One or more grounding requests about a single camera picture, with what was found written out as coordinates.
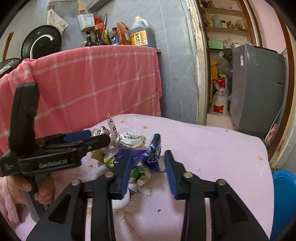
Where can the green and white wrapper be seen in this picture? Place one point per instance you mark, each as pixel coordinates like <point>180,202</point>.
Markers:
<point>137,172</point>

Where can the tall soy sauce bottle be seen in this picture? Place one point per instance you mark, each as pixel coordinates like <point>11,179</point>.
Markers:
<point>98,38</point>

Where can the white and red sack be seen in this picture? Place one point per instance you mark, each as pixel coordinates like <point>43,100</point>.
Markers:
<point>219,97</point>

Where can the red plastic bag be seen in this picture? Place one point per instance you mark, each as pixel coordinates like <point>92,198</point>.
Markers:
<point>98,23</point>

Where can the grey wall rack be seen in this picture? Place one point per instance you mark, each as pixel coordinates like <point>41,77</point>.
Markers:
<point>97,3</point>

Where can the red-capped dark bottle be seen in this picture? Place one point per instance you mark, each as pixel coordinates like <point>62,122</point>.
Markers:
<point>114,37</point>

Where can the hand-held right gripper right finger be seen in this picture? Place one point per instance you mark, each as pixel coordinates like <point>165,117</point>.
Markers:
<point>172,178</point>

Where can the pink object by door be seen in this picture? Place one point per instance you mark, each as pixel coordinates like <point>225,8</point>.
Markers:
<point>271,134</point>

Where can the white perforated utensil holder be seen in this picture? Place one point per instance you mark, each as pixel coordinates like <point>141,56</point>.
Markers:
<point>86,22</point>

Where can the blue snack wrapper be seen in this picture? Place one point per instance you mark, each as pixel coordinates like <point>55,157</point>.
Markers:
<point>151,150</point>

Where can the wooden shelf unit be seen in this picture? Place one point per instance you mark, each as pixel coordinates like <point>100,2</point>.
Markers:
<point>226,31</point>

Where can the person's left hand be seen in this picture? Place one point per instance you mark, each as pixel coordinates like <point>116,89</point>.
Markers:
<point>45,194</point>

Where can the white and yellow wrapper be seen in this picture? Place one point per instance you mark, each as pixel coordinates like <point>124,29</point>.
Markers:
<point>111,160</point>

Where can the chrome faucet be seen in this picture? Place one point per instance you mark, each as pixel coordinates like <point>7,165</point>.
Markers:
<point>46,36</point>

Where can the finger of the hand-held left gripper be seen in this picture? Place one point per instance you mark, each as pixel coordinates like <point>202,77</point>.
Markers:
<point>92,143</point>
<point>77,136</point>

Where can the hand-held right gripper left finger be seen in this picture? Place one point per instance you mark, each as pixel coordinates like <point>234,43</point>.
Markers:
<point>126,176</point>

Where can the red checked cloth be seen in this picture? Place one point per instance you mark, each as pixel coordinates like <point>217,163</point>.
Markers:
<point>92,81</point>

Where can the green thermos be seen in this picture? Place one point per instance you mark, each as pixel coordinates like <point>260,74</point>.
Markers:
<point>215,20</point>

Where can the steel sharpening rod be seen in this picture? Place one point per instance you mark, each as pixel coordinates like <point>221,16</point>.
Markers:
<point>105,20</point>

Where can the metal pot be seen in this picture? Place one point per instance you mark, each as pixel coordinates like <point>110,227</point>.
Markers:
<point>9,66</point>

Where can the blue plastic bucket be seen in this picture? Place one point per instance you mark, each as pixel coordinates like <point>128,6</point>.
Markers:
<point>284,197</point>

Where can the beige hanging cloth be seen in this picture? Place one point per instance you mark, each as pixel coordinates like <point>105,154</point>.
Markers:
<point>56,20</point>

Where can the white eggshell piece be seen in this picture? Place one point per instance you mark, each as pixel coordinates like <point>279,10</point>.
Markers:
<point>120,202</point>

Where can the black wok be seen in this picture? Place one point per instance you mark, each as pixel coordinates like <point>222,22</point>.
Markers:
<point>27,46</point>

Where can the crumpled plastic bags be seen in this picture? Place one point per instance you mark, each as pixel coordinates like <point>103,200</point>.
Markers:
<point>225,62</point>

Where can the small lidded jar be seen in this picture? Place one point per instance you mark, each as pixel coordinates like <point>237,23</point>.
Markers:
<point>223,24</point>

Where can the wooden spatula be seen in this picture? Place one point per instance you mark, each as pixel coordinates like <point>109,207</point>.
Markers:
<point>80,7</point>

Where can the wooden door frame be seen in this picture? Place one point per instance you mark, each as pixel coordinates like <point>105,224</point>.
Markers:
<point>201,69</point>

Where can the pink blanket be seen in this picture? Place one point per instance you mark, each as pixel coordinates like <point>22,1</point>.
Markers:
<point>208,150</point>

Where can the large cooking oil jug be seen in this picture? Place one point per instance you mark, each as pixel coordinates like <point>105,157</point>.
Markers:
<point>141,34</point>

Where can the orange wooden board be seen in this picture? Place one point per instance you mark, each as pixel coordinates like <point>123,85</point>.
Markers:
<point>8,44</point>

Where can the orange snack packet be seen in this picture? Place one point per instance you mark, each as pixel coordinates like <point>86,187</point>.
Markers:
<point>122,33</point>

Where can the yellow plastic object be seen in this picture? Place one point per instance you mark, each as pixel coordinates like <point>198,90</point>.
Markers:
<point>214,67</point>

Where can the yellow-green bottle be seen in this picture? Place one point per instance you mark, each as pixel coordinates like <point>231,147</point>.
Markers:
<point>106,37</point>

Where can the dark sauce bottle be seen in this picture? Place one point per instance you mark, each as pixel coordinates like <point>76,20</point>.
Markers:
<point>89,42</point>

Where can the grey washing machine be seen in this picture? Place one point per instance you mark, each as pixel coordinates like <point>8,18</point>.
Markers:
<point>254,92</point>

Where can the green box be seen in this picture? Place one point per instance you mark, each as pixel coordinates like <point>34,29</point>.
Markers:
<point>216,44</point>

